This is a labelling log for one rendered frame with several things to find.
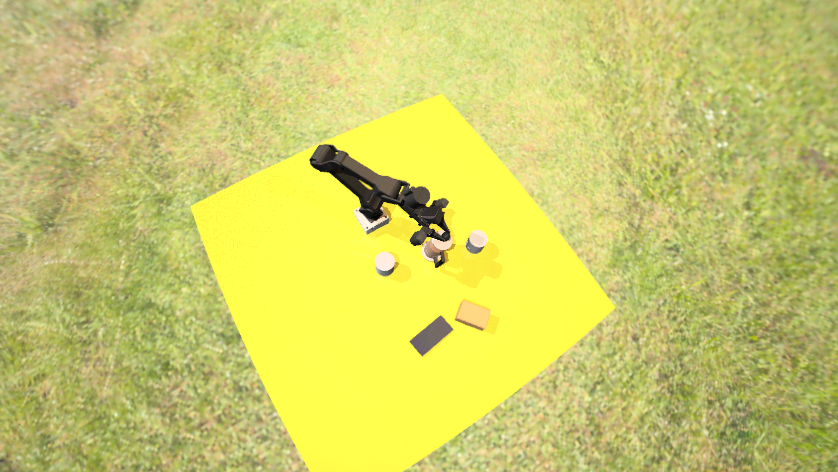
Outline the orange block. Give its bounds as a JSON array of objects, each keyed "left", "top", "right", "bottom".
[{"left": 454, "top": 300, "right": 491, "bottom": 331}]

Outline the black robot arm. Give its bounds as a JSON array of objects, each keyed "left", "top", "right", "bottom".
[{"left": 309, "top": 143, "right": 444, "bottom": 226}]

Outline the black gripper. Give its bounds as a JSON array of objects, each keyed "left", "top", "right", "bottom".
[{"left": 409, "top": 197, "right": 451, "bottom": 246}]

